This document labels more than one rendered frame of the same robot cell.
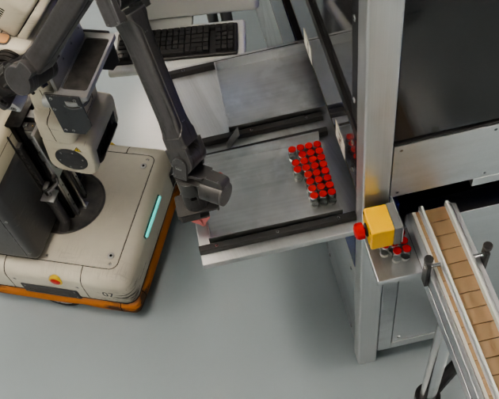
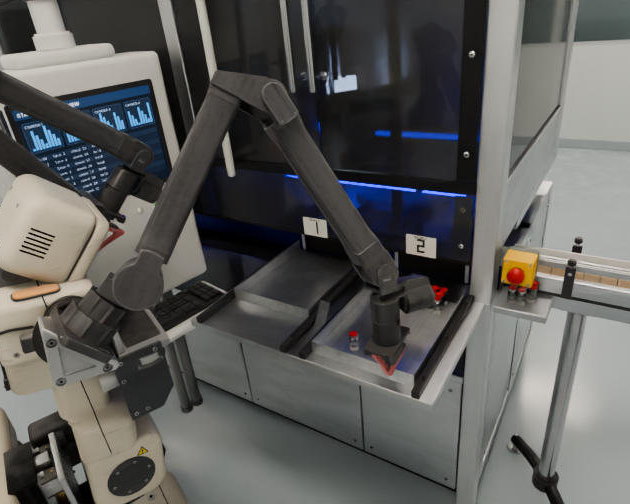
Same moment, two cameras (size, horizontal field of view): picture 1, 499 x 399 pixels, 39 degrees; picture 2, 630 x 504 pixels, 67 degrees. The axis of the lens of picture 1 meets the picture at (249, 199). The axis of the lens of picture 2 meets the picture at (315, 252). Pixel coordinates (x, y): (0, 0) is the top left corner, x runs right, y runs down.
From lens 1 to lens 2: 1.30 m
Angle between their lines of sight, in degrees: 47
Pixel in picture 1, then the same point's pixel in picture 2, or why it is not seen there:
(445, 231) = not seen: hidden behind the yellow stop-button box
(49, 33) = (180, 190)
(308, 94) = (329, 271)
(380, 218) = (521, 254)
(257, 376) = not seen: outside the picture
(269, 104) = (311, 290)
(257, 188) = not seen: hidden behind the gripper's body
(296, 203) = (424, 320)
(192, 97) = (240, 321)
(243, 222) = (410, 355)
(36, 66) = (163, 250)
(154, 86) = (336, 189)
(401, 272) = (545, 304)
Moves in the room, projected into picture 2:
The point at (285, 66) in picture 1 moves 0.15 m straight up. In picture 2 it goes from (289, 269) to (283, 227)
